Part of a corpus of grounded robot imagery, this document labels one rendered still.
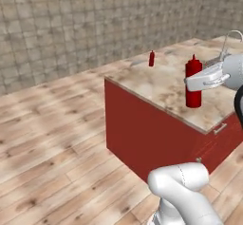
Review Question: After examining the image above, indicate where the large red ketchup bottle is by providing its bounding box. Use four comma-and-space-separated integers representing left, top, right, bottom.
185, 53, 204, 109

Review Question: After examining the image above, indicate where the silver drawer handle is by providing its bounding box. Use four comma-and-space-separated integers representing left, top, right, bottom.
213, 122, 228, 136

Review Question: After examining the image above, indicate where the red island cabinet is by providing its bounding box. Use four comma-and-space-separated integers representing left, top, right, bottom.
103, 76, 243, 184

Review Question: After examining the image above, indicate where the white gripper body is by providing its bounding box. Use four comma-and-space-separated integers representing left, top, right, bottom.
183, 62, 232, 93

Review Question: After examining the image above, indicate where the steel sink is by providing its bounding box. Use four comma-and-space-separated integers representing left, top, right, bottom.
204, 54, 232, 68

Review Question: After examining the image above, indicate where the small red ketchup bottle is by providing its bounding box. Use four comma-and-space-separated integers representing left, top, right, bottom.
148, 49, 156, 67

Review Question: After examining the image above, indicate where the silver sink tap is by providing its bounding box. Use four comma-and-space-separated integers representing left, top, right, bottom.
219, 29, 243, 63

